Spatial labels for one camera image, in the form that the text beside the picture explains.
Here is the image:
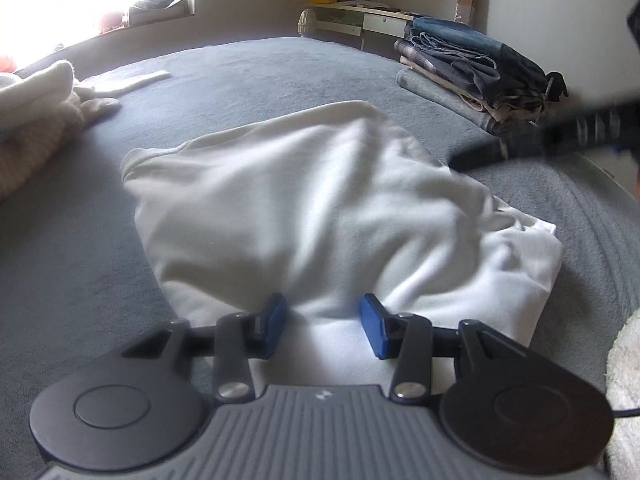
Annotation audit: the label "cream fleece garment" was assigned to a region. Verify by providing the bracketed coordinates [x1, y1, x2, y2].
[0, 60, 75, 131]

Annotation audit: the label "white yarn ball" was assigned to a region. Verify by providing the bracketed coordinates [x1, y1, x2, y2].
[297, 8, 317, 38]

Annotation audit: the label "pink pot on windowsill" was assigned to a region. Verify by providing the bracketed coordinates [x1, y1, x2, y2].
[100, 12, 126, 35]

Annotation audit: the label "white cloth strip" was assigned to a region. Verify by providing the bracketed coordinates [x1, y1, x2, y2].
[74, 70, 171, 99]

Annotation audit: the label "dark clothes on windowsill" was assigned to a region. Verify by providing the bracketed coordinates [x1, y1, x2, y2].
[128, 0, 191, 26]

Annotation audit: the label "white bear print sweatshirt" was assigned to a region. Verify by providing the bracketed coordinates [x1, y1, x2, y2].
[122, 101, 564, 386]

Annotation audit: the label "orange object on windowsill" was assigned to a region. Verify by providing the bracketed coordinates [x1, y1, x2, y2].
[0, 56, 16, 73]

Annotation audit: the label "white and green desk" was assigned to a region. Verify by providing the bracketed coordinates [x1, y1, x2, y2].
[304, 0, 421, 51]

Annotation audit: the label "grey bed sheet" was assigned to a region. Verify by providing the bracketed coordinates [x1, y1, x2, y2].
[1, 38, 639, 479]

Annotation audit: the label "stack of folded jeans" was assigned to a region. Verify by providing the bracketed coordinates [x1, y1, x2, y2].
[394, 16, 568, 132]

